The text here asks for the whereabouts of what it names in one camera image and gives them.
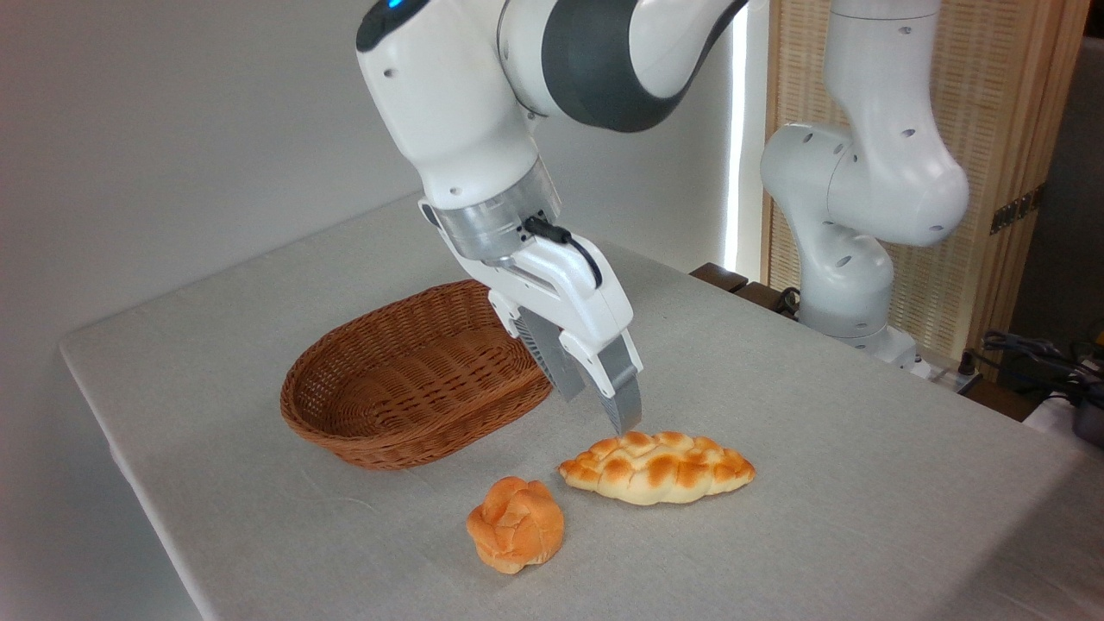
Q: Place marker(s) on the brown wicker oval basket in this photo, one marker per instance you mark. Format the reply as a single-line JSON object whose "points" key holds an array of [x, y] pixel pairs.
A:
{"points": [[388, 388]]}

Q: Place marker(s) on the white power strip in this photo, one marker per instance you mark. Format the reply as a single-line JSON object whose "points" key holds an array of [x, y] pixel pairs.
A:
{"points": [[953, 377]]}

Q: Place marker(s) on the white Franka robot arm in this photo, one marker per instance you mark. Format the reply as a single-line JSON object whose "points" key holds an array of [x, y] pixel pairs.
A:
{"points": [[457, 112]]}

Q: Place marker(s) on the dark metal screen hinge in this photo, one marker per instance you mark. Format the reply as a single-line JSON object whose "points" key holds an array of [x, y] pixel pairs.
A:
{"points": [[1018, 210]]}

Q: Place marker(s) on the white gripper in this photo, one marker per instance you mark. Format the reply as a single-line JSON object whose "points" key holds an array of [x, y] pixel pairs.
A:
{"points": [[578, 297]]}

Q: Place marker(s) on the light grey tablecloth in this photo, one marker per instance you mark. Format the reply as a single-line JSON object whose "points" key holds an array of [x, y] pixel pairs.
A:
{"points": [[819, 483]]}

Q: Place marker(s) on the dark brown wooden platform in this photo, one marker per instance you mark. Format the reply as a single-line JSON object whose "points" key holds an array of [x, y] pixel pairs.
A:
{"points": [[733, 283]]}

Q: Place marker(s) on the long braided bread loaf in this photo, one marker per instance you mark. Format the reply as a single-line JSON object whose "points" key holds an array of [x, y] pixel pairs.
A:
{"points": [[655, 470]]}

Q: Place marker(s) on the round knotted bread roll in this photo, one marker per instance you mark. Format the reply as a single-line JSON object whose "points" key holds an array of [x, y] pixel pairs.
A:
{"points": [[516, 524]]}

